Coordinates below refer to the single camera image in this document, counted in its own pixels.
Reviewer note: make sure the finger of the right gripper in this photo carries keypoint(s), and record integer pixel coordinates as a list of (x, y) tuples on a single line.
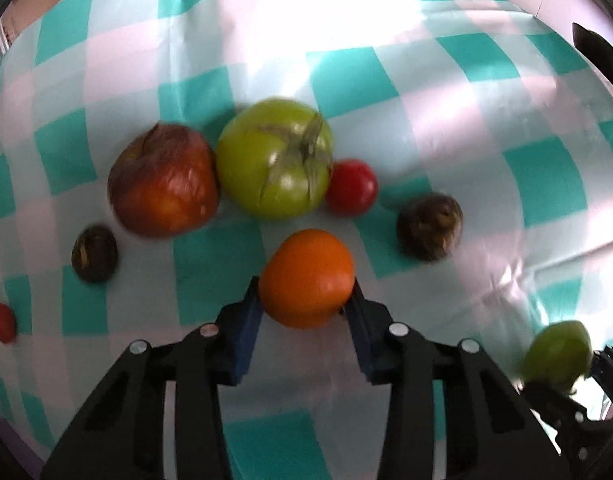
[(602, 371), (553, 407)]

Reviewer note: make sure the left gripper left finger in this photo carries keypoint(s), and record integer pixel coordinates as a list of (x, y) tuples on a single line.
[(118, 431)]

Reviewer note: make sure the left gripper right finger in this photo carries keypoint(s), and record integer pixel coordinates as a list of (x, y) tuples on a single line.
[(490, 431)]

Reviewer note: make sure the green round fruit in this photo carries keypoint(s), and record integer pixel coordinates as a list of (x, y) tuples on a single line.
[(559, 355)]

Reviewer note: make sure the dark brown wrinkled fruit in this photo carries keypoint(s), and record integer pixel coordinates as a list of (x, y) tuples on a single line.
[(429, 227)]

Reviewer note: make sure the orange tangerine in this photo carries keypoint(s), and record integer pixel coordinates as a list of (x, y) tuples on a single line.
[(308, 279)]

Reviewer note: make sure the small dark brown fruit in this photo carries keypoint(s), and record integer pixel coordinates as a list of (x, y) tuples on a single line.
[(95, 254)]

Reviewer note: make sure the dark red wrinkled apple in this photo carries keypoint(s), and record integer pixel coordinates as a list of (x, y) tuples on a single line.
[(164, 182)]

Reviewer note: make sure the small red cherry tomato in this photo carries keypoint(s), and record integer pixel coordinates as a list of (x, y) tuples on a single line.
[(353, 188)]

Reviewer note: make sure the large green tomato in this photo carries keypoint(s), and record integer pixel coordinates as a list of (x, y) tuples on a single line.
[(274, 159)]

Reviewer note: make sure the black frying pan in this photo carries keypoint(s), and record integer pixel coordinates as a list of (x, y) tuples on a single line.
[(596, 48)]

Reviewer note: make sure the teal white checkered tablecloth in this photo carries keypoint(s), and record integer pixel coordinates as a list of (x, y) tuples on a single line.
[(474, 99)]

